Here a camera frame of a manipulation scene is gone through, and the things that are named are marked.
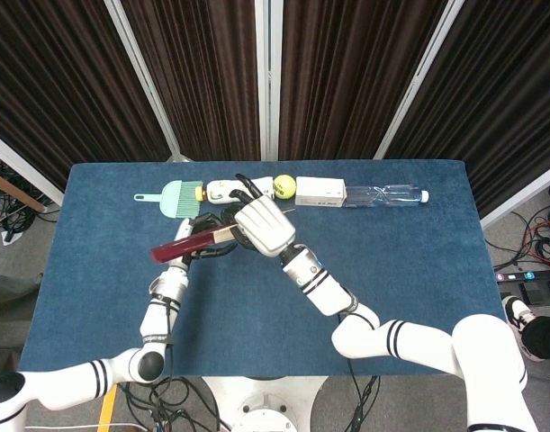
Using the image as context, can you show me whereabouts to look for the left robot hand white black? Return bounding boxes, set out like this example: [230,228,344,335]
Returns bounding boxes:
[168,208,239,274]

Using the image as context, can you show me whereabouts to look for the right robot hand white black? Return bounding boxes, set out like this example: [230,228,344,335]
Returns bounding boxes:
[228,173,298,259]

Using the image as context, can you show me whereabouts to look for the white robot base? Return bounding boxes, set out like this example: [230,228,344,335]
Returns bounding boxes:
[201,375,330,432]

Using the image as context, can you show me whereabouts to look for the teal plastic brush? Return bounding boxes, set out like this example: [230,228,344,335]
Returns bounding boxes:
[133,179,204,221]

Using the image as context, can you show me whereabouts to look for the yellow tennis ball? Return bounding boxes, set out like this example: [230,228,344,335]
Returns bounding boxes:
[273,174,297,200]

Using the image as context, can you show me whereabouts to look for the white bottle yellow cap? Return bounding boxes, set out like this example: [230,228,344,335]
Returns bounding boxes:
[194,176,275,206]

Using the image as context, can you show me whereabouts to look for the white cardboard box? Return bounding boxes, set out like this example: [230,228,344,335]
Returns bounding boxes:
[294,175,348,209]

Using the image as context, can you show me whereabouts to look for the clear plastic water bottle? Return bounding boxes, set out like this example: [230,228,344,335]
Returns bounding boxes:
[344,183,431,210]

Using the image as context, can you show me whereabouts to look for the brown curtain partition panel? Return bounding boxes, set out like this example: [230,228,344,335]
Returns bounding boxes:
[375,0,550,229]
[105,0,274,162]
[0,0,185,206]
[267,0,464,161]

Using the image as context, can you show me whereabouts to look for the blue table cloth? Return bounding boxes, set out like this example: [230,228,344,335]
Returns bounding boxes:
[21,159,519,378]

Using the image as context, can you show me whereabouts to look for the wooden stick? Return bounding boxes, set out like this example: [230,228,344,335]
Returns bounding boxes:
[0,168,47,213]

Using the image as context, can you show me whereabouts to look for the yellow floor tape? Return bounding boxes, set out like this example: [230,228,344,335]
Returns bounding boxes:
[96,384,119,432]

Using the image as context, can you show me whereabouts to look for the white black sneaker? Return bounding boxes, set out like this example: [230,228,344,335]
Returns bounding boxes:
[501,294,540,359]

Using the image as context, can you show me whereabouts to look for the black foot pedal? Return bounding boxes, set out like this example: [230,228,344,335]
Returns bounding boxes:
[518,281,550,312]

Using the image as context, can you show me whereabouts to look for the black trouser leg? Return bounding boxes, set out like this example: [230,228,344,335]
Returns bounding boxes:
[521,313,550,362]

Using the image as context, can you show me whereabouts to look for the tangled dark cables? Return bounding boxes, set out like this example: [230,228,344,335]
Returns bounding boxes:
[0,150,62,239]

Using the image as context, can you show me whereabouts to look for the black floor cable bundle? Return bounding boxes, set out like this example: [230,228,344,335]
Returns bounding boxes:
[114,376,224,432]

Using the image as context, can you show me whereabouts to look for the white floor cable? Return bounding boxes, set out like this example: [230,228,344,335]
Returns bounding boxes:
[24,421,143,432]

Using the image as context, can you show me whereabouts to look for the tangled black red cables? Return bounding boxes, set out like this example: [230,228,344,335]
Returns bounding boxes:
[484,186,550,271]

